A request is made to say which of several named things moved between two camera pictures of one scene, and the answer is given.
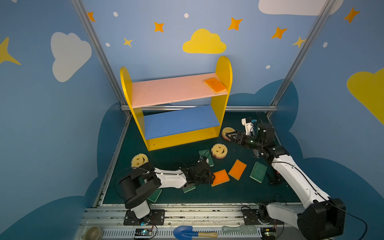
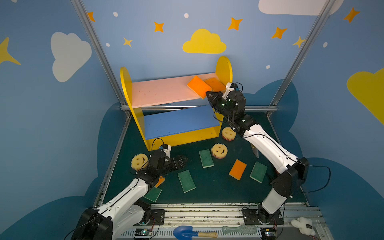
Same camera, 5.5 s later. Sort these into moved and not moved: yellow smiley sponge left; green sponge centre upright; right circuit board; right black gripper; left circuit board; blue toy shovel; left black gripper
Moved: left black gripper; right black gripper
Not moved: blue toy shovel; green sponge centre upright; yellow smiley sponge left; right circuit board; left circuit board
